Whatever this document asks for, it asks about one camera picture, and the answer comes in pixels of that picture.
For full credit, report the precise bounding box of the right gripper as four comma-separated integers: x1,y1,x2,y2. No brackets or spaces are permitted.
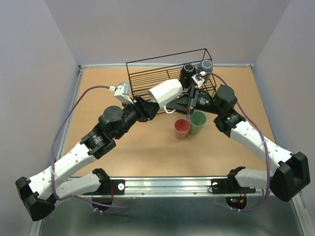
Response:
166,84,222,115

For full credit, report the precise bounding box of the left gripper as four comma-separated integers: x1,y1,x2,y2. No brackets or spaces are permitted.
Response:
114,95,162,140

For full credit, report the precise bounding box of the white mug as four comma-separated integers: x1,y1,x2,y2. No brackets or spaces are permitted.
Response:
148,79,183,114

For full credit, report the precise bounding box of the green cup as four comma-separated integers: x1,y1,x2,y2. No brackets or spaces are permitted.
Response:
189,111,207,135

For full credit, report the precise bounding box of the red cup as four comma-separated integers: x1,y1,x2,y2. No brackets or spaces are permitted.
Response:
174,119,190,139

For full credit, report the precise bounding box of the black mug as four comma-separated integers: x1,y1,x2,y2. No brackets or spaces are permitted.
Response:
180,63,196,89

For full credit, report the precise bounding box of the blue-grey mug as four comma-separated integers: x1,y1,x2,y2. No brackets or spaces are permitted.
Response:
196,59,213,78

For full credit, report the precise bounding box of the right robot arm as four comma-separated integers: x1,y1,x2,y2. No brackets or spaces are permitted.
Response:
164,86,311,202

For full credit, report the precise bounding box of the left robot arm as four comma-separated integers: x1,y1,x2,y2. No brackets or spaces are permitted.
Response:
15,96,159,221

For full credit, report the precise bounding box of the black wire dish rack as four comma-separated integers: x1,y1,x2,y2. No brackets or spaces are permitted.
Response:
123,49,216,117

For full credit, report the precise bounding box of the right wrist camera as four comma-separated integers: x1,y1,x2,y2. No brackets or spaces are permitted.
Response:
190,71,207,89

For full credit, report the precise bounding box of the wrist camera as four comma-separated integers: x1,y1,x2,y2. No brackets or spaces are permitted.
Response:
190,71,207,89
109,82,133,104

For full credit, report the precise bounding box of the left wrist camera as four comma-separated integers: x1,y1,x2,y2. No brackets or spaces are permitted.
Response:
109,82,133,104

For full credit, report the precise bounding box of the aluminium front rail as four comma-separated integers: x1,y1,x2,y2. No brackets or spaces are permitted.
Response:
73,177,266,198

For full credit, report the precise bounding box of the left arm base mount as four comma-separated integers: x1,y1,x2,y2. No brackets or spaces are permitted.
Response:
92,179,126,195

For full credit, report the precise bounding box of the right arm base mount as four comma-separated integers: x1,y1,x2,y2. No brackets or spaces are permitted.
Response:
208,178,256,194

